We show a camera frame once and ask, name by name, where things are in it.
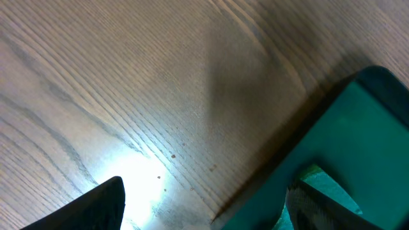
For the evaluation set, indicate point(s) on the green scrubbing sponge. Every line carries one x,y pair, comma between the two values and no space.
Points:
321,181

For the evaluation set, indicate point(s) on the black rectangular tray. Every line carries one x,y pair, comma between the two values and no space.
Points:
358,136

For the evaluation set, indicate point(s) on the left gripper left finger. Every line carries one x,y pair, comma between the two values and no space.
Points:
101,208

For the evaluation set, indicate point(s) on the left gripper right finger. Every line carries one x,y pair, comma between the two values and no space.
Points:
309,209

